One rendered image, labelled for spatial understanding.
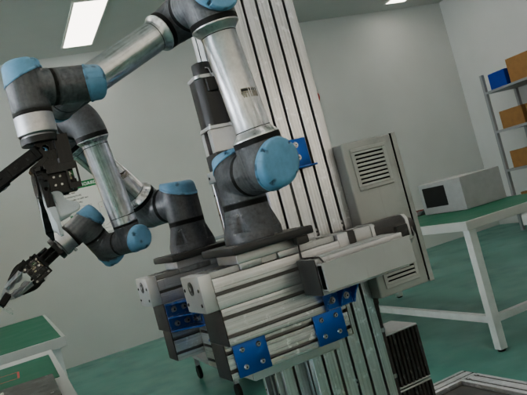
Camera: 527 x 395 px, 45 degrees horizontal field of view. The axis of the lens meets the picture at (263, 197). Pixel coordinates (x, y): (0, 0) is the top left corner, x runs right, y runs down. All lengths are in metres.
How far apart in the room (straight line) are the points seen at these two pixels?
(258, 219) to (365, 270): 0.29
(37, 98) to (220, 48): 0.44
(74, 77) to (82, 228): 0.72
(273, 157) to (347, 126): 6.94
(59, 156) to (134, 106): 6.14
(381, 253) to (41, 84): 0.86
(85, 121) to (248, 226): 0.60
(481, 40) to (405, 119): 1.47
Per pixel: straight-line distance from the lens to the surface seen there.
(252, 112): 1.46
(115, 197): 1.86
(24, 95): 1.28
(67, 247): 1.93
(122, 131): 7.32
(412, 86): 9.07
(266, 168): 1.41
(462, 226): 3.62
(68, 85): 1.31
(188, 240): 2.00
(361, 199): 1.87
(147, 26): 1.58
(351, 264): 1.52
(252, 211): 1.55
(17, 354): 3.32
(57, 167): 1.26
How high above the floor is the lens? 1.11
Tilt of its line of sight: 1 degrees up
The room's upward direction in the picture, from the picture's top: 15 degrees counter-clockwise
